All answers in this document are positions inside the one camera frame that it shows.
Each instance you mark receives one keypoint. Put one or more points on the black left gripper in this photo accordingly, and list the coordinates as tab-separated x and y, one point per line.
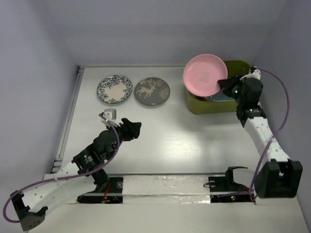
130	129

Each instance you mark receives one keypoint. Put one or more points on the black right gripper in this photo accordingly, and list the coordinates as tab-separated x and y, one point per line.
226	84

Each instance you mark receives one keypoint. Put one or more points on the dark teal blossom plate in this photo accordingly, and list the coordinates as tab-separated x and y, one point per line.
218	97

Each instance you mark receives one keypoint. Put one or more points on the pink plate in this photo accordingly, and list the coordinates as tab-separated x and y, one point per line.
202	73

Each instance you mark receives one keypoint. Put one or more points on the grey deer plate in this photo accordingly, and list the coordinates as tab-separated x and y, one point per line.
152	91

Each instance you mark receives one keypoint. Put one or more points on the blue floral white plate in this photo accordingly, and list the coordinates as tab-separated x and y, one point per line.
114	89

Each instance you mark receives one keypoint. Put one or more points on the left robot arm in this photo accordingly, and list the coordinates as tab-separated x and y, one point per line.
84	173

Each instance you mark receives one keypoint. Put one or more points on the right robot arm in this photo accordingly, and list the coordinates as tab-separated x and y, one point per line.
276	174

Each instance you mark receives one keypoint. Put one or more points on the olive green plastic bin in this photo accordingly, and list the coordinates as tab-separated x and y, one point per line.
218	103

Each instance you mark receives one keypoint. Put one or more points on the white foil-covered base panel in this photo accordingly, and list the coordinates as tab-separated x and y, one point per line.
165	189

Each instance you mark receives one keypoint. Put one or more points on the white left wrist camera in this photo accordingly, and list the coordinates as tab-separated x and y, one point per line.
108	117

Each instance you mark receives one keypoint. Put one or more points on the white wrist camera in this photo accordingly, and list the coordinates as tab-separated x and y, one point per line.
254	72
108	117

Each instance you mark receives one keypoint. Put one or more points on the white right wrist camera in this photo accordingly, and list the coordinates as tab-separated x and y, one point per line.
254	72

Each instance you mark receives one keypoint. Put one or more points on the aluminium table edge rail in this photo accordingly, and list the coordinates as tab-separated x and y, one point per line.
65	133

